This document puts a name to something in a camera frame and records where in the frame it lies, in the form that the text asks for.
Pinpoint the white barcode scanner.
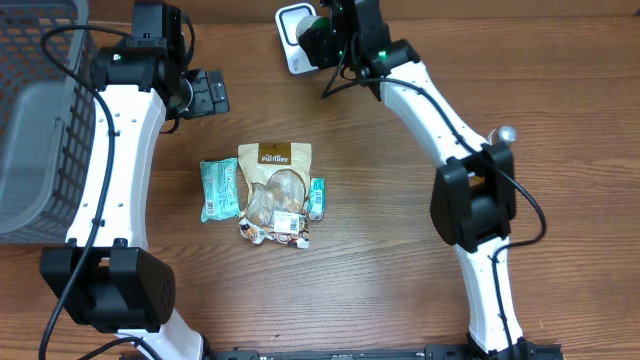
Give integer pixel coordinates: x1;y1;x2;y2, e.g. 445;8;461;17
274;2;318;75

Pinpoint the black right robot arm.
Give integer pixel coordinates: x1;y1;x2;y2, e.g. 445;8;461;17
283;1;528;359

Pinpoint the small green sachet pack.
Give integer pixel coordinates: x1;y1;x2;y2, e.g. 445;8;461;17
308;178;326;221

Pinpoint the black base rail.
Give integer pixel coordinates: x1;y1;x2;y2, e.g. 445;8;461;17
204;342;564;360

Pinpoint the green wet wipes pack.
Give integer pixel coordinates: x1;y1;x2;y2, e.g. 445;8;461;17
200;158;240;223

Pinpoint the brown Pantree snack pouch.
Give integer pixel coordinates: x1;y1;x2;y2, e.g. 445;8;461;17
238;142;312;249

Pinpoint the grey plastic basket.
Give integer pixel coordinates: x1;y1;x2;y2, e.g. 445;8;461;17
1;0;96;244

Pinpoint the yellow oil glass bottle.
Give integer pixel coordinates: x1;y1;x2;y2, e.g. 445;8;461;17
486;125;517;146

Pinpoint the green lid round jar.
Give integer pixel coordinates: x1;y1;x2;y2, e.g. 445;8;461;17
296;15;331;44

